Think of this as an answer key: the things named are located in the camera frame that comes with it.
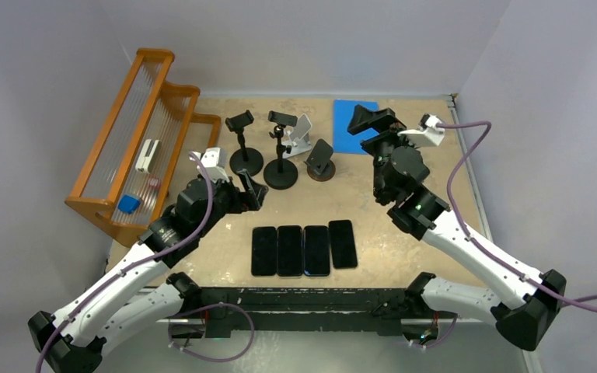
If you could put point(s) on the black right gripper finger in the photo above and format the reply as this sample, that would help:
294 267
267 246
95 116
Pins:
379 120
382 144

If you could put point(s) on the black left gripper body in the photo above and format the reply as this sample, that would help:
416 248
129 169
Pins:
228 200

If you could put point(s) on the white device on rack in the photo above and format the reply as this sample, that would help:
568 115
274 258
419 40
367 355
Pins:
146 156

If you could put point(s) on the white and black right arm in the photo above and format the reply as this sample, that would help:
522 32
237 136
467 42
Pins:
518 300

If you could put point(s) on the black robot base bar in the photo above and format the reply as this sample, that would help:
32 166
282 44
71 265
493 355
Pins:
384 311

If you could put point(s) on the black round-base phone stand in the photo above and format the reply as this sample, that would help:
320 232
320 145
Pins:
245 157

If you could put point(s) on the blue rectangular mat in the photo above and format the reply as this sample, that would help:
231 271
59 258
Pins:
343 142

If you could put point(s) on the blue object on rack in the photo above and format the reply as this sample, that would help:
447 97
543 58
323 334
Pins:
128 204

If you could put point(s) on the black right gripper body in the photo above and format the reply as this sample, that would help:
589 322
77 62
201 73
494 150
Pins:
379 158

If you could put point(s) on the white folding phone stand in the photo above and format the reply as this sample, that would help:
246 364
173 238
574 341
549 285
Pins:
298 140

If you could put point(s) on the black phone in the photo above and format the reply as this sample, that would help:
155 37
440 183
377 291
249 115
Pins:
316 251
342 244
290 261

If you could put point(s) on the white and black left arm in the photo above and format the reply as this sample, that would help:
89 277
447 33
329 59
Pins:
78 336

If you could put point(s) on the black tall phone stand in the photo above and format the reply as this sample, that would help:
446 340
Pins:
280 173

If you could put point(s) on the black smartphone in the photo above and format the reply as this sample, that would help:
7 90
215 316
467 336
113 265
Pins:
264 254

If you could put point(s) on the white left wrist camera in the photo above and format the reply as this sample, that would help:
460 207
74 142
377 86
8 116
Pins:
213 163

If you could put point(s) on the orange wooden rack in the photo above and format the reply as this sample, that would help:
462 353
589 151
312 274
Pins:
147 106

